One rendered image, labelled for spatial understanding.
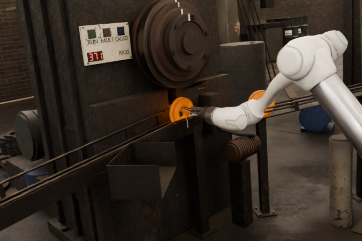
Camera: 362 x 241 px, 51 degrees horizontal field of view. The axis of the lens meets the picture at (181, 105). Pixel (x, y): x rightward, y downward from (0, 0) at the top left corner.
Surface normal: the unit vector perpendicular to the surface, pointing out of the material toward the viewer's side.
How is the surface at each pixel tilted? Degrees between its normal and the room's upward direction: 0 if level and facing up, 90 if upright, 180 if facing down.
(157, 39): 81
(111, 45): 90
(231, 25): 90
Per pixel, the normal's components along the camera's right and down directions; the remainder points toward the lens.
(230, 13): 0.67, 0.10
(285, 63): -0.73, 0.12
